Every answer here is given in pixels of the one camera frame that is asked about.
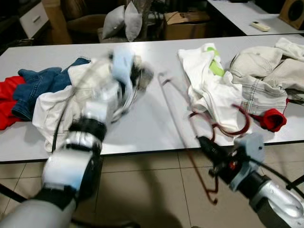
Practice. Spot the white remote control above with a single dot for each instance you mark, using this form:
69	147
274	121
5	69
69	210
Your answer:
260	26

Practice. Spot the beige trousers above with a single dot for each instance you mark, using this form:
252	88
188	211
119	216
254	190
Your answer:
266	71

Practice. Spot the lime green cloth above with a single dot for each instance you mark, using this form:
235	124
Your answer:
216	66

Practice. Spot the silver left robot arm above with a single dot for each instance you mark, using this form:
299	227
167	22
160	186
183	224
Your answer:
71	166

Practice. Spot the red cloth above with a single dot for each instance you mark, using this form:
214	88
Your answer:
7	99

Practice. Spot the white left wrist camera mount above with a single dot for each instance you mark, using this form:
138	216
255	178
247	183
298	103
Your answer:
122	66

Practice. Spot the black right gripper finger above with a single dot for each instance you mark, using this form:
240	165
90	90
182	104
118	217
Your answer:
207	142
205	147

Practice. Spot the plain white cloth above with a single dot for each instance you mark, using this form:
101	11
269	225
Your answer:
42	116

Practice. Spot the dark brown sofa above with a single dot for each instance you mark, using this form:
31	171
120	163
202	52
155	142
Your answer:
85	26

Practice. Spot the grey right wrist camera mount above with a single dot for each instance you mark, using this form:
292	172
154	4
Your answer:
251	147

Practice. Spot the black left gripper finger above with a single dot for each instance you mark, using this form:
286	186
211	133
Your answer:
146	76

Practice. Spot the small white table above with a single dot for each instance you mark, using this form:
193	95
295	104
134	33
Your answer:
247	12

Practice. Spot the small red garment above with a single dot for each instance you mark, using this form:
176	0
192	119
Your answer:
273	119

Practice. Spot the blue jeans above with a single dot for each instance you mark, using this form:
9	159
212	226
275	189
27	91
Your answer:
38	85

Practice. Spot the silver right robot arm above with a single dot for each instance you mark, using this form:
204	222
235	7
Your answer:
280	204

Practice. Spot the wooden speaker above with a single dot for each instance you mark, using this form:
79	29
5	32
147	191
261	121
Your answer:
290	12

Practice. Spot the grey pillow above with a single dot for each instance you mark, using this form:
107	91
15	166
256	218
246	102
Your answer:
113	21
133	21

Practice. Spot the open cardboard box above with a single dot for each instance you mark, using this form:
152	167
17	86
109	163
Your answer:
185	28

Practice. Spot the crumpled white shirt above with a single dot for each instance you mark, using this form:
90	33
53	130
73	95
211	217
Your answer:
209	95

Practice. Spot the white drawer unit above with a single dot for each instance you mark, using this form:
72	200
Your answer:
33	19

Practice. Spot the long white table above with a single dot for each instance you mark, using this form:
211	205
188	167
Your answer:
152	118

